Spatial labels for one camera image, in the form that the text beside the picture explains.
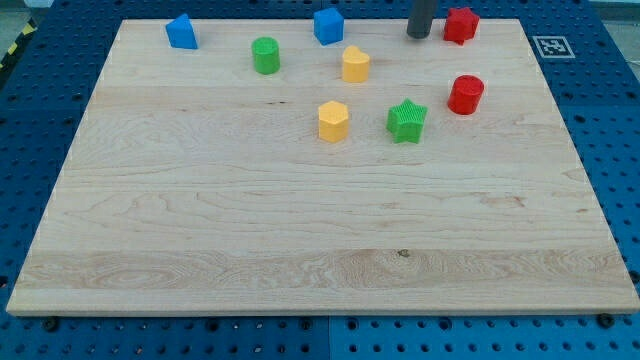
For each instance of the black bolt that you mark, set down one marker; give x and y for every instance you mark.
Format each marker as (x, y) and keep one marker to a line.
(50, 324)
(605, 320)

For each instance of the red star block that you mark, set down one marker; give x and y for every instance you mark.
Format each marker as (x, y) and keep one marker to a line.
(460, 25)

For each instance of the yellow hexagon block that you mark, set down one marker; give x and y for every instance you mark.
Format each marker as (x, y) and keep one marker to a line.
(333, 121)

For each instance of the yellow heart block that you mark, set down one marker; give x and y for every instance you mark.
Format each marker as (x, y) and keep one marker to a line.
(355, 65)

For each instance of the white fiducial marker tag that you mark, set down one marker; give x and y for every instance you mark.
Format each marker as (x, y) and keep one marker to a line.
(553, 47)

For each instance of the black bolt bottom right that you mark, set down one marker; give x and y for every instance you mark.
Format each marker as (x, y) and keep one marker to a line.
(605, 320)

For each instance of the light wooden board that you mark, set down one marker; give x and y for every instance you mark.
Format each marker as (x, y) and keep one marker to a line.
(196, 186)

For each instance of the green cylinder block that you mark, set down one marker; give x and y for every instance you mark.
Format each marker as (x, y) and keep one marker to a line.
(266, 58)

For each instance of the blue cube block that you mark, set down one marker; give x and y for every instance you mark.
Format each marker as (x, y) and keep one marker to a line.
(328, 26)

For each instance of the blue triangle block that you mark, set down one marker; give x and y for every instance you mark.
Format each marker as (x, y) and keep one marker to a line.
(180, 33)

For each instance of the green star block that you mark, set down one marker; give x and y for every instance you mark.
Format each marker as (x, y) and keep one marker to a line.
(406, 121)

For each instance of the red cylinder block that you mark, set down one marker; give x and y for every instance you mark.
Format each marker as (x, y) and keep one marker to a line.
(466, 94)

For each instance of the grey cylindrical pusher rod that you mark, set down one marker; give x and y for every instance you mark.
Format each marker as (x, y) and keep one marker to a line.
(420, 18)

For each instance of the black bolt bottom left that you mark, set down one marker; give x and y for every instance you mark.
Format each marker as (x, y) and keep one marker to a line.
(50, 324)

